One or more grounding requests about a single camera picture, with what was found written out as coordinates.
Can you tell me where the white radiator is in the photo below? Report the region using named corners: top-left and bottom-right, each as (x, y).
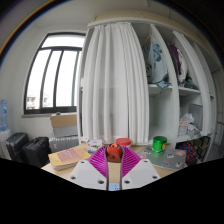
top-left (48, 135), bottom-right (81, 154)

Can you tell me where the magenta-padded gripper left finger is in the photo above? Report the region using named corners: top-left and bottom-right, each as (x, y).
top-left (67, 145), bottom-right (109, 192)

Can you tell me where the black hard suitcase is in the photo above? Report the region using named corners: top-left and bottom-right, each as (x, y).
top-left (4, 132), bottom-right (30, 163)

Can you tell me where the grey laptop with stickers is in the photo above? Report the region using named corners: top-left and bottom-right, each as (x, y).
top-left (137, 146), bottom-right (188, 172)

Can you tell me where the white jar with red lid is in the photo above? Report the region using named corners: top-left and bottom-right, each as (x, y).
top-left (115, 137), bottom-right (132, 149)

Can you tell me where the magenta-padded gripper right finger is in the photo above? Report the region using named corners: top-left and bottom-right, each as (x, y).
top-left (120, 145), bottom-right (162, 192)

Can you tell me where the blue water dispenser bottle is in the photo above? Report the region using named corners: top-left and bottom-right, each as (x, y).
top-left (0, 98), bottom-right (8, 132)

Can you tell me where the small white printed box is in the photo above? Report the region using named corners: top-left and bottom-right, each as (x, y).
top-left (86, 138), bottom-right (103, 154)

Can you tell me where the black soft bag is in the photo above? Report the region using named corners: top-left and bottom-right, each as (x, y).
top-left (22, 136), bottom-right (52, 168)

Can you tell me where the yellow book with pink label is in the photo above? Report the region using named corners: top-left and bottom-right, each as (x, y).
top-left (47, 146), bottom-right (92, 171)

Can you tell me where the white curtain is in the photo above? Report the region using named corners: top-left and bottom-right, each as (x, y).
top-left (81, 22), bottom-right (150, 145)

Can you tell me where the white shelf unit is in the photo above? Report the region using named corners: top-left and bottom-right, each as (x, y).
top-left (77, 16), bottom-right (218, 166)

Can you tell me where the green round jar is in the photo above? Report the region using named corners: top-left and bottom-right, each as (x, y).
top-left (151, 135), bottom-right (168, 154)

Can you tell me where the white water dispenser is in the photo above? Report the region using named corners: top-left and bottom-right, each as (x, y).
top-left (0, 129), bottom-right (13, 159)

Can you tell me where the black-framed window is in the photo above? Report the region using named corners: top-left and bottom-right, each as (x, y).
top-left (23, 32), bottom-right (87, 115)

